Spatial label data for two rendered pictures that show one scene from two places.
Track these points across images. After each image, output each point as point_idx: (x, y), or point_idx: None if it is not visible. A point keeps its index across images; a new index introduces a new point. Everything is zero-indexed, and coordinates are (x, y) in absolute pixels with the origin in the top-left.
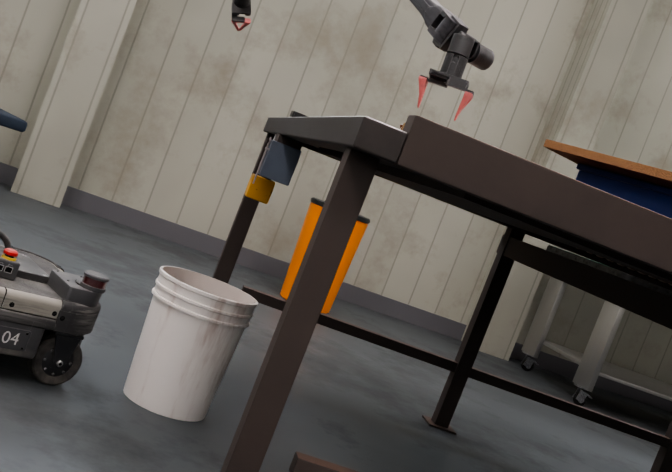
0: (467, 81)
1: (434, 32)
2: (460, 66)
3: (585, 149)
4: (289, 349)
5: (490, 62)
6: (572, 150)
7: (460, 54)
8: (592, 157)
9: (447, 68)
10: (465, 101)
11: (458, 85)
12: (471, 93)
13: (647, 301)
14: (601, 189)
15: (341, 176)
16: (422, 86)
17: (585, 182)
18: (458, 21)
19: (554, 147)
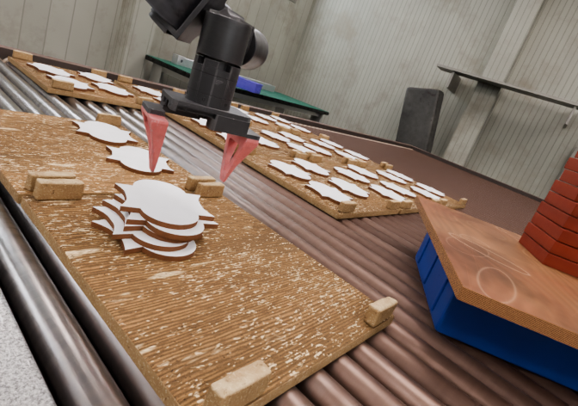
0: (249, 119)
1: None
2: (232, 88)
3: (556, 325)
4: None
5: (264, 59)
6: (525, 321)
7: (231, 63)
8: (571, 342)
9: (208, 95)
10: (245, 154)
11: (234, 129)
12: (257, 141)
13: None
14: (502, 321)
15: None
16: (160, 138)
17: (472, 305)
18: None
19: (483, 306)
